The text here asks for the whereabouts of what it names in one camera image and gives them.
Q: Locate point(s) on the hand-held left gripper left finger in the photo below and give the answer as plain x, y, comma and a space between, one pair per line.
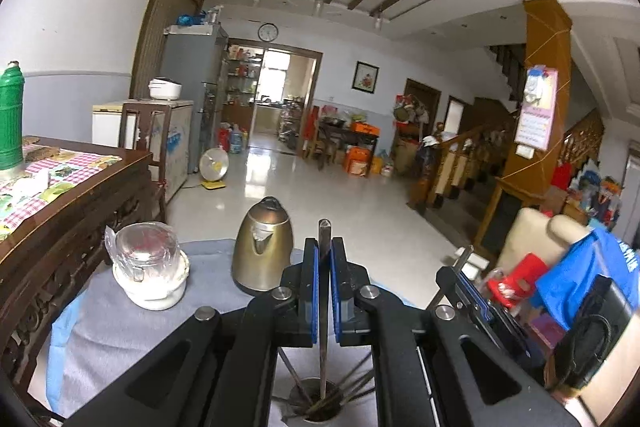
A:
311, 297

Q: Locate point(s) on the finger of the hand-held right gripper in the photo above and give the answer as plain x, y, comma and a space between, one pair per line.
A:
477, 302

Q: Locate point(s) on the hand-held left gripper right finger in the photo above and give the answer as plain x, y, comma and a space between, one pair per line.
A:
338, 297

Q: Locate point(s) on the dark metal utensil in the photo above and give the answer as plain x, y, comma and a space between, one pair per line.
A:
325, 237

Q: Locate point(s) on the patterned metal chopstick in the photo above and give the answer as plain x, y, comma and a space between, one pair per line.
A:
295, 377

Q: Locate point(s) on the metal utensil holder cup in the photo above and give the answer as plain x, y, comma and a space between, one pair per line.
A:
336, 414

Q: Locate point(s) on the blue garment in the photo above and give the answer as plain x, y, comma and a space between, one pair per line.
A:
585, 267

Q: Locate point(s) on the red plastic stool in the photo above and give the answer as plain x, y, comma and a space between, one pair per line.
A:
520, 277

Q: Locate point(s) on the gold electric kettle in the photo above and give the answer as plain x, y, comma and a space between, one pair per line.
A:
260, 257

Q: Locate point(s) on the cream chair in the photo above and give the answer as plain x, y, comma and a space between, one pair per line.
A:
530, 232

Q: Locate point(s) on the orange cardboard box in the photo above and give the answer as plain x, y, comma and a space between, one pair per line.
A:
357, 162

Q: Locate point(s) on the wooden staircase railing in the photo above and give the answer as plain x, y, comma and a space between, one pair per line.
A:
460, 157

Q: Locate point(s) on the white ceramic bowl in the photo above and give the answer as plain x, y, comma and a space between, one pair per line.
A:
160, 297

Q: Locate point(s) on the white floor fan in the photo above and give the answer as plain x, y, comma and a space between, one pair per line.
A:
214, 164

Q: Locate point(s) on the cluttered wooden dining table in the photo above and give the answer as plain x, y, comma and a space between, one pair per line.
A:
335, 132

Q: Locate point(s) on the blue water jug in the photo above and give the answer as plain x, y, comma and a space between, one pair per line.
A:
238, 141

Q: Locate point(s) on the grey towel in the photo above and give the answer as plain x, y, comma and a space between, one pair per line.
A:
125, 347

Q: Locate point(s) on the white chest freezer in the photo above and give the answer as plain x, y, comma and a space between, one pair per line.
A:
177, 147

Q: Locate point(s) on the shelf of bottles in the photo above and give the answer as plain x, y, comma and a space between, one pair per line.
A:
240, 77

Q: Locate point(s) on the blue cloth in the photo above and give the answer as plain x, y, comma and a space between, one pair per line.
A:
62, 332

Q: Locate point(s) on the dark wooden chair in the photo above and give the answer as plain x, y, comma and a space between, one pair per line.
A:
142, 108

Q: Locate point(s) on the white rice cooker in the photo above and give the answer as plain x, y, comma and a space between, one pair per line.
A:
165, 89

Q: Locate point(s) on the dark wooden table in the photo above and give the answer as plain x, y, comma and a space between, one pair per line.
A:
60, 237

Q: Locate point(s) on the grey refrigerator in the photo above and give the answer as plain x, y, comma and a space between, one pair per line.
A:
185, 62

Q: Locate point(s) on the wooden pillar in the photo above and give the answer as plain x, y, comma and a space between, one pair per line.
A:
545, 37

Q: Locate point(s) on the checked tablecloth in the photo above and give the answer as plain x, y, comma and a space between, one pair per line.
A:
60, 177

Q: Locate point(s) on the green thermos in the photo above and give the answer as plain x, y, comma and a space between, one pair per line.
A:
11, 117

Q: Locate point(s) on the pink wall calendar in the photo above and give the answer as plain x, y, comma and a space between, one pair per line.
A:
535, 127

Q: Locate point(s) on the framed wall picture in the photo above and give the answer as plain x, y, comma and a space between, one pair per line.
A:
366, 77

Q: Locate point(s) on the round wall clock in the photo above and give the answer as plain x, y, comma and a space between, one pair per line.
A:
268, 32

